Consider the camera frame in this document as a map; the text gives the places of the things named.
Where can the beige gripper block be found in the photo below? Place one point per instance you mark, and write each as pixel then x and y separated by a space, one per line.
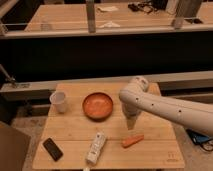
pixel 131 114

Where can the orange ceramic bowl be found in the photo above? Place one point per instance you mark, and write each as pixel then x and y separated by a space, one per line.
pixel 97 106

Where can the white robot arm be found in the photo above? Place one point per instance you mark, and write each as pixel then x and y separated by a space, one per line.
pixel 135 98

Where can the orange carrot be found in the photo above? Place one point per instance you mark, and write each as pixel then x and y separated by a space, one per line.
pixel 129 141

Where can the black and blue headphones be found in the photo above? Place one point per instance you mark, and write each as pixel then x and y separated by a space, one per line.
pixel 205 142

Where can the white plastic cup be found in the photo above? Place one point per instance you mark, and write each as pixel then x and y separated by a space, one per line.
pixel 59 101

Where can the black smartphone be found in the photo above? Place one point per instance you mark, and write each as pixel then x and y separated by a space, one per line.
pixel 53 150

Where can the white crumpled paper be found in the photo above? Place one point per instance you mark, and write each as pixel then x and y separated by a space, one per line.
pixel 110 24

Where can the white paper sheet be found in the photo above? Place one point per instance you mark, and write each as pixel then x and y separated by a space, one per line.
pixel 107 9

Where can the black phone on back table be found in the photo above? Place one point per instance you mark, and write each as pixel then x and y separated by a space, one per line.
pixel 194 21

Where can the brown cardboard box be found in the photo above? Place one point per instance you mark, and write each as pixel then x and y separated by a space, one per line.
pixel 13 148

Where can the clear plastic bottle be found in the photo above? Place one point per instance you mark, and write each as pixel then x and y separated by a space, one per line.
pixel 45 25

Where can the grey metal post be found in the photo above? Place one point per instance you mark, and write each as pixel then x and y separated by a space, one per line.
pixel 187 9
pixel 90 9

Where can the grey metal post right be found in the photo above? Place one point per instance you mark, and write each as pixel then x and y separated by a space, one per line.
pixel 187 9

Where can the metal clamp bracket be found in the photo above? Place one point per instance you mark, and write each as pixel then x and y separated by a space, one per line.
pixel 12 80

